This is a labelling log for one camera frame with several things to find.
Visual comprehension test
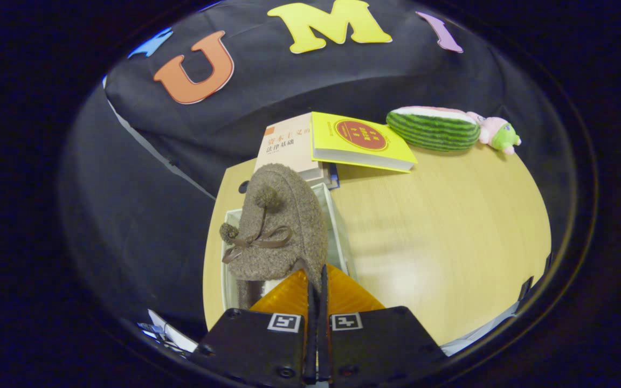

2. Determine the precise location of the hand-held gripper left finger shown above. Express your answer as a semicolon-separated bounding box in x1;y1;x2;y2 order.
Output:
192;268;319;386

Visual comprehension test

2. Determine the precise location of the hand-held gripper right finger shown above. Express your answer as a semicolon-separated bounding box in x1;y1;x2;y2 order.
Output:
317;263;447;384

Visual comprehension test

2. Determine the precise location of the white fabric storage box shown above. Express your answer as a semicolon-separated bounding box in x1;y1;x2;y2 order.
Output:
222;182;357;313

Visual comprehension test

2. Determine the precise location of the white paper sheet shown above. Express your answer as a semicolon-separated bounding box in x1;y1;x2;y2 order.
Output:
148;308;199;354

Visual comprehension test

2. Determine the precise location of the blue printed packet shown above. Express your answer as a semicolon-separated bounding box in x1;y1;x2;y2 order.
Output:
137;321;167;341

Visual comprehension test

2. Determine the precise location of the black backdrop cloth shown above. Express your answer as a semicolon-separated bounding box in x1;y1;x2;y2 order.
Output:
60;0;575;340

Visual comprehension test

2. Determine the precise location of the yellow book with red circle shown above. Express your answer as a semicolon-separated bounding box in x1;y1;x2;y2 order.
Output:
310;112;418;173

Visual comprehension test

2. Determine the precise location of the beige book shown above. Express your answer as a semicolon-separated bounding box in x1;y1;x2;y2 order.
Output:
254;112;325;181

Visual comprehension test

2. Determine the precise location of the watermelon slice plush toy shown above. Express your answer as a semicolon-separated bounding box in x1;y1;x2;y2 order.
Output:
386;106;482;152

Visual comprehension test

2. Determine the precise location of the pink and green plush toy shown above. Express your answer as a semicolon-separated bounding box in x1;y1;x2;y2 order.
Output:
467;112;522;156

